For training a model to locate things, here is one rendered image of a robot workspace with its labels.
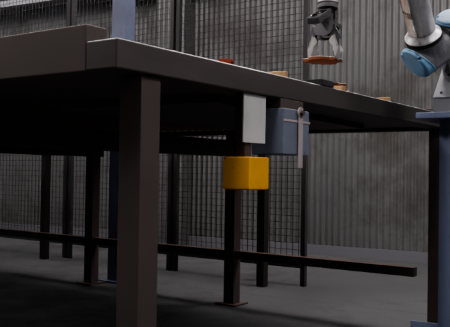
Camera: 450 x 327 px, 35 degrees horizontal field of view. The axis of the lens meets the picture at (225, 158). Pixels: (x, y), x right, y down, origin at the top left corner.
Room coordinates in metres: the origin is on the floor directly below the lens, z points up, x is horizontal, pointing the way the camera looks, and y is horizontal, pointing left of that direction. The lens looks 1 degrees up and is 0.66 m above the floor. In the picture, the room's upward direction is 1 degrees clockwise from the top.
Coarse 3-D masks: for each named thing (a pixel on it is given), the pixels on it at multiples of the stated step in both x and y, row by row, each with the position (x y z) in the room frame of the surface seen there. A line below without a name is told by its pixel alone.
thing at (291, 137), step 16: (272, 112) 1.83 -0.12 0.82; (288, 112) 1.83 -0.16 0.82; (304, 112) 1.87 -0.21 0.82; (272, 128) 1.83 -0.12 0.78; (288, 128) 1.83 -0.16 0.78; (304, 128) 1.90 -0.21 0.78; (256, 144) 1.86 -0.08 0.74; (272, 144) 1.83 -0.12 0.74; (288, 144) 1.83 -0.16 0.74; (304, 144) 1.90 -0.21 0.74
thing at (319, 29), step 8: (320, 8) 2.49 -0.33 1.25; (328, 8) 2.47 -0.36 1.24; (336, 8) 2.48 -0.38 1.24; (336, 16) 2.51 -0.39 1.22; (320, 24) 2.46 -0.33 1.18; (328, 24) 2.45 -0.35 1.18; (336, 24) 2.47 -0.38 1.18; (320, 32) 2.46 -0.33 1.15; (328, 32) 2.44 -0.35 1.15; (328, 40) 2.52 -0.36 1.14
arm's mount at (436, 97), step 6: (444, 78) 2.41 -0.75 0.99; (438, 84) 2.40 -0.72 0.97; (444, 84) 2.39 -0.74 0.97; (438, 90) 2.38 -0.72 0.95; (444, 90) 2.37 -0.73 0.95; (438, 96) 2.35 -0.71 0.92; (444, 96) 2.34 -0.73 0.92; (438, 102) 2.36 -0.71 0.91; (444, 102) 2.35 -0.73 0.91; (438, 108) 2.36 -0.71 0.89; (444, 108) 2.35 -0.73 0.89
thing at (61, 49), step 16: (32, 32) 1.48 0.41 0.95; (48, 32) 1.45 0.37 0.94; (64, 32) 1.42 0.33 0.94; (80, 32) 1.39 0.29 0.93; (96, 32) 1.41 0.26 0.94; (0, 48) 1.54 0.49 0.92; (16, 48) 1.51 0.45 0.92; (32, 48) 1.48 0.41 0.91; (48, 48) 1.45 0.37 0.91; (64, 48) 1.42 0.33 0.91; (80, 48) 1.39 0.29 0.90; (0, 64) 1.54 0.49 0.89; (16, 64) 1.51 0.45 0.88; (32, 64) 1.48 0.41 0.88; (48, 64) 1.45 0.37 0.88; (64, 64) 1.42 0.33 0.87; (80, 64) 1.39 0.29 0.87; (0, 80) 1.55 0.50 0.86; (16, 80) 1.55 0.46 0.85; (32, 80) 1.54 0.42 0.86
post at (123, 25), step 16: (112, 0) 4.22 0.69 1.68; (128, 0) 4.19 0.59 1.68; (112, 16) 4.22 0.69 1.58; (128, 16) 4.19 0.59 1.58; (112, 32) 4.21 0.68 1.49; (128, 32) 4.19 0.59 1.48; (112, 160) 4.20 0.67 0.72; (112, 176) 4.20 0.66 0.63; (112, 192) 4.20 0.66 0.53; (112, 208) 4.20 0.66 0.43; (112, 224) 4.20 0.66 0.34; (112, 256) 4.19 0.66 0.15; (112, 272) 4.19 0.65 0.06
